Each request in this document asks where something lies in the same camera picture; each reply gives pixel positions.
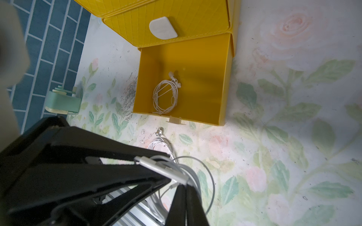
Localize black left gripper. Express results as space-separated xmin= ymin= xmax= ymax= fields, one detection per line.
xmin=1 ymin=117 xmax=170 ymax=226

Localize yellow drawer cabinet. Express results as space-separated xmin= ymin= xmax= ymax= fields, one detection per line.
xmin=79 ymin=1 xmax=241 ymax=126

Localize green and cream box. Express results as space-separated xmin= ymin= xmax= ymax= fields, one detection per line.
xmin=44 ymin=86 xmax=82 ymax=115

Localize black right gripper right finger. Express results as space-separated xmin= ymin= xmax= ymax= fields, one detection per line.
xmin=186 ymin=185 xmax=209 ymax=226

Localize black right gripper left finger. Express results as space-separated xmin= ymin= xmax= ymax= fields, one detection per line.
xmin=165 ymin=185 xmax=186 ymax=226

